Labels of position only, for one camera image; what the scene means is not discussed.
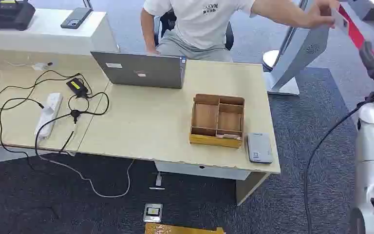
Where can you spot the yellow wooden board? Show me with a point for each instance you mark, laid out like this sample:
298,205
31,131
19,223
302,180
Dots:
180,230

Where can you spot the small white adapter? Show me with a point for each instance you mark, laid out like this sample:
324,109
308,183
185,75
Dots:
40,66

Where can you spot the person's left hand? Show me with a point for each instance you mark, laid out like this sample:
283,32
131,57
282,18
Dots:
322,13

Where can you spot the white desk drawer unit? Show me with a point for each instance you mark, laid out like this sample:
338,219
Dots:
203,169

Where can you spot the grey kiosk stand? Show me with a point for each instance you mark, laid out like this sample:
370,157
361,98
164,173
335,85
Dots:
298,55

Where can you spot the white card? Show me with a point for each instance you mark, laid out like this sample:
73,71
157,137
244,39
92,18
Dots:
341,20

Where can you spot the black power adapter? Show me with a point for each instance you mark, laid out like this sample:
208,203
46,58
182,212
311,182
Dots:
76,87

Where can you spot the white power strip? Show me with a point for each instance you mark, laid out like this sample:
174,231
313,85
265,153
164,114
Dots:
49,114

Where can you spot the pink card stack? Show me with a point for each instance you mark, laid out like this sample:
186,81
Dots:
229,136

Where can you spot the person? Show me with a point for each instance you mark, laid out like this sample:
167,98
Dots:
200,22

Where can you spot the wooden compartment box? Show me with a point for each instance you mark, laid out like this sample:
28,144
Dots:
217,121

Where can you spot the grey laptop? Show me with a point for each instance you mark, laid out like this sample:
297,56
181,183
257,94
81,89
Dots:
142,70

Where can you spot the metal floor socket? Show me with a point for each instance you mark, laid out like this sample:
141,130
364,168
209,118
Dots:
153,212

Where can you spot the dark smartphone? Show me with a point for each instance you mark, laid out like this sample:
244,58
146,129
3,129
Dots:
76,17

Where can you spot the black office chair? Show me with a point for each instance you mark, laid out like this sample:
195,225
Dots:
167,22

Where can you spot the white bracket under desk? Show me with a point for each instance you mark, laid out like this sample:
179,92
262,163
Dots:
158,181

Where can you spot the white counter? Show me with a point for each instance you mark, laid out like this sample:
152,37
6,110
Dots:
48,35

